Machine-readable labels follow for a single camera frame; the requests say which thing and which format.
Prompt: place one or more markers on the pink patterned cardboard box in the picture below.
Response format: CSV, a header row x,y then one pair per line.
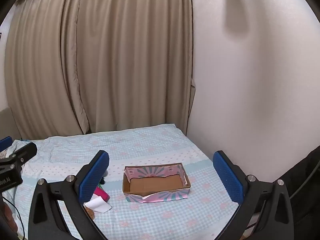
x,y
155,183

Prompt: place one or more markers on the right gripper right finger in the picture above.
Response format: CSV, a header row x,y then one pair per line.
x,y
263,207

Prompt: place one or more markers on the white grey cleaning cloth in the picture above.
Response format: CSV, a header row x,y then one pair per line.
x,y
97,204

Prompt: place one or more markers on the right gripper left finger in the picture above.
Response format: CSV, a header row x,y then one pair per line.
x,y
46,220

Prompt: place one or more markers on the brown round soft item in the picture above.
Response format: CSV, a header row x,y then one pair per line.
x,y
90,213

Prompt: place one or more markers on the pink soft item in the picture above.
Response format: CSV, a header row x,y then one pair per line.
x,y
101,193

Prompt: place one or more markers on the beige headboard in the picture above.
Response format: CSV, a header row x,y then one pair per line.
x,y
8,127

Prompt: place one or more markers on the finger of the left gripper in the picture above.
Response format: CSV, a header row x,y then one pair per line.
x,y
5,143
22,155

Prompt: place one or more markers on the blue checkered bed sheet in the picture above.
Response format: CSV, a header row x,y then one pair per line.
x,y
202,215

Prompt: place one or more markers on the beige curtain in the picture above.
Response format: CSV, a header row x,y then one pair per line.
x,y
74,67

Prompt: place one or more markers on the light blue pillow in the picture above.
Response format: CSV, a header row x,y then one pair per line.
x,y
16,145

